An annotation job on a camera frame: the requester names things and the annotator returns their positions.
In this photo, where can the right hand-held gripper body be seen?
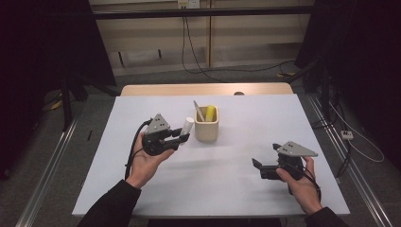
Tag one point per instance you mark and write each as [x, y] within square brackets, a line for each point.
[290, 164]

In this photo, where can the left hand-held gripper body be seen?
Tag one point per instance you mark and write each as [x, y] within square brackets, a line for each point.
[156, 138]

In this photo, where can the white cylindrical tube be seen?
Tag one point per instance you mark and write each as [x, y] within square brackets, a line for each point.
[187, 124]

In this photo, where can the beige square pen holder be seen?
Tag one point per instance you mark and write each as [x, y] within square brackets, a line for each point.
[206, 129]

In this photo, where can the clear ballpoint pen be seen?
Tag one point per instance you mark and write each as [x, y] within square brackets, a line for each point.
[199, 111]

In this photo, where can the yellow highlighter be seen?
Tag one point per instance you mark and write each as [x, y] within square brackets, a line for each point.
[210, 113]

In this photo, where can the person's left hand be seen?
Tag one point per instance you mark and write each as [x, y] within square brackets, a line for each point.
[146, 167]

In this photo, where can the person's right hand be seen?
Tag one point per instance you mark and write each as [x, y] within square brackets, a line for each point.
[302, 192]

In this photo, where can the wooden table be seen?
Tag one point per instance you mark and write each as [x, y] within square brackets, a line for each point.
[258, 89]

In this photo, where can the white power strip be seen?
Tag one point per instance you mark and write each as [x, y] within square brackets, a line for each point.
[347, 135]

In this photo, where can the small black floor stick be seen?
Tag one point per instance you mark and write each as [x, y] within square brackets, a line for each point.
[90, 135]

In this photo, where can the yellow floor tape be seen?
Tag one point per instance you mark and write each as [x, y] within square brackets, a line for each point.
[285, 75]
[56, 105]

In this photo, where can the black metal stand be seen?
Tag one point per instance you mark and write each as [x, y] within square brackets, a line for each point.
[324, 91]

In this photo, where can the black horizontal bar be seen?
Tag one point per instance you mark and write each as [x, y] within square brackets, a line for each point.
[201, 12]

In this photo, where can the black curtain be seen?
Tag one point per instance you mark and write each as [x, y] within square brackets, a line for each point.
[38, 63]
[372, 63]

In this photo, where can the metal floor rail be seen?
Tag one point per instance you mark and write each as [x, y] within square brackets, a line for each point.
[356, 176]
[47, 176]

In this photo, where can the white wall socket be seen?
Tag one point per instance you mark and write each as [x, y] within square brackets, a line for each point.
[188, 3]

